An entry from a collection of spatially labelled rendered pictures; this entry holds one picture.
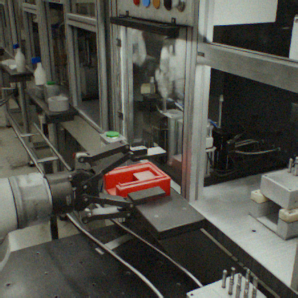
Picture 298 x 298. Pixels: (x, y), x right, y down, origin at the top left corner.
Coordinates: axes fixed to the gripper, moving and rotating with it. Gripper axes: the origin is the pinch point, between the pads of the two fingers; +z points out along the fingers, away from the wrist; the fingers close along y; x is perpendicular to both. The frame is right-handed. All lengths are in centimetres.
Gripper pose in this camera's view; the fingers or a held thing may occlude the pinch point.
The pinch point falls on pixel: (150, 173)
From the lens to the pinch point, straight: 80.3
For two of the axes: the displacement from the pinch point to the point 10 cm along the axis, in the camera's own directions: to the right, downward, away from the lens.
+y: 0.0, -9.2, -3.9
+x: -4.5, -3.5, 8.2
